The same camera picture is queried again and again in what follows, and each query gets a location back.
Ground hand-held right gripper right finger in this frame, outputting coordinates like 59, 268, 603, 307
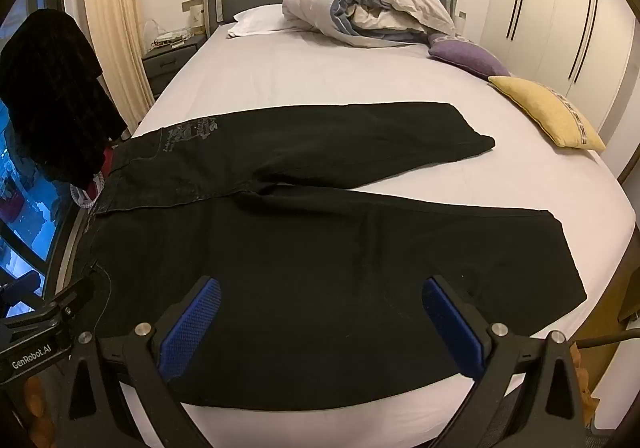
421, 274, 587, 448

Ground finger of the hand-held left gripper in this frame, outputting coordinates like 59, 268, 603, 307
46, 277, 97, 330

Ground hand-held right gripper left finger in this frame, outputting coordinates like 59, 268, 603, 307
52, 275, 223, 448

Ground black pants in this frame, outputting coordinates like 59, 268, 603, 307
82, 101, 588, 411

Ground window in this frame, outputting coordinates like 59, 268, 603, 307
0, 0, 83, 324

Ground white lace cloth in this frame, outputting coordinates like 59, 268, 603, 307
70, 173, 108, 209

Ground red cloth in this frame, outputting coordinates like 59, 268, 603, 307
85, 143, 118, 201

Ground dark metal rod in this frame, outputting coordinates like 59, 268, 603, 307
575, 331, 640, 351

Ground black hanging garment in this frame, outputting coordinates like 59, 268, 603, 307
0, 8, 128, 184

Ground yellow cushion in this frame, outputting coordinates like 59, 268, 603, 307
487, 75, 607, 150

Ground grey nightstand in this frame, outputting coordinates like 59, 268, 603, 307
141, 31, 207, 99

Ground purple cushion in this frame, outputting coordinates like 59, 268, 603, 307
427, 34, 511, 80

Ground clear plastic bag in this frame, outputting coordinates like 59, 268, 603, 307
142, 18, 196, 49

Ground bed with white sheet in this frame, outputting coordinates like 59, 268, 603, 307
112, 8, 638, 448

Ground cream curtain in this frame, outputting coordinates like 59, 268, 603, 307
80, 0, 156, 129

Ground white pillow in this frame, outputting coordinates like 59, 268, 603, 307
227, 5, 321, 39

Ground white wardrobe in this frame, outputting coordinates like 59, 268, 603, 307
480, 0, 640, 164

